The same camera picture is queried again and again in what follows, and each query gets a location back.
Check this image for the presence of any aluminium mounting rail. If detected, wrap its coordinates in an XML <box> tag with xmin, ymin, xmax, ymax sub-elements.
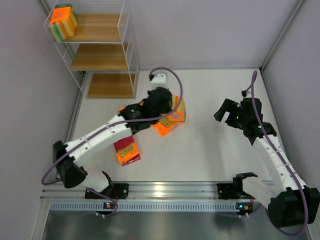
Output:
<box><xmin>40</xmin><ymin>181</ymin><xmax>232</xmax><ymax>200</ymax></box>

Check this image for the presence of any white wire wooden shelf unit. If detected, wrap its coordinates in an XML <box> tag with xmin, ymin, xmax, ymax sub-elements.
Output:
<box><xmin>43</xmin><ymin>0</ymin><xmax>139</xmax><ymax>99</ymax></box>

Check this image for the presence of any yellow smiley sponge orange box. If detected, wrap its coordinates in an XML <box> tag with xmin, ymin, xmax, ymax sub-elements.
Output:
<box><xmin>152</xmin><ymin>116</ymin><xmax>183</xmax><ymax>137</ymax></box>

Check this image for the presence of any striped sponge pack orange box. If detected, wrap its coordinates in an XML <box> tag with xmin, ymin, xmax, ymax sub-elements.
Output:
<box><xmin>48</xmin><ymin>4</ymin><xmax>78</xmax><ymax>43</ymax></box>

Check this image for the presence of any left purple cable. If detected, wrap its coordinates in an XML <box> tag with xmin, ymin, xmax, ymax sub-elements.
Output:
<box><xmin>41</xmin><ymin>66</ymin><xmax>184</xmax><ymax>186</ymax></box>

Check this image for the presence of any pink sponge orange box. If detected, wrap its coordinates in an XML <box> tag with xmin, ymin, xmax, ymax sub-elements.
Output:
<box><xmin>113</xmin><ymin>136</ymin><xmax>141</xmax><ymax>167</ymax></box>

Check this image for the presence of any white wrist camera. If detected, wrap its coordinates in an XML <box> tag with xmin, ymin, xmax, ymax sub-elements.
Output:
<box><xmin>241</xmin><ymin>90</ymin><xmax>252</xmax><ymax>98</ymax></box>
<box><xmin>148</xmin><ymin>72</ymin><xmax>167</xmax><ymax>84</ymax></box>

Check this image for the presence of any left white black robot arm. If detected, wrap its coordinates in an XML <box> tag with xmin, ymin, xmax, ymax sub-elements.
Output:
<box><xmin>53</xmin><ymin>87</ymin><xmax>172</xmax><ymax>196</ymax></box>

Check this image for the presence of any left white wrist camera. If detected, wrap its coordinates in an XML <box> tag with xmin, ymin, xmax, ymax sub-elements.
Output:
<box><xmin>148</xmin><ymin>72</ymin><xmax>167</xmax><ymax>84</ymax></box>

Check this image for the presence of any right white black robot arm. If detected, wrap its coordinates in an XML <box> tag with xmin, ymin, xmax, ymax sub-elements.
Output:
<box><xmin>214</xmin><ymin>97</ymin><xmax>320</xmax><ymax>228</ymax></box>

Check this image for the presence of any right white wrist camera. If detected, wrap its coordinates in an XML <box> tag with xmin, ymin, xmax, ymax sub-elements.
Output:
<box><xmin>241</xmin><ymin>90</ymin><xmax>252</xmax><ymax>98</ymax></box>

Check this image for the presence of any grey slotted cable duct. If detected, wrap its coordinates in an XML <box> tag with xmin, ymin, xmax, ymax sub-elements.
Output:
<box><xmin>50</xmin><ymin>201</ymin><xmax>252</xmax><ymax>213</ymax></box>

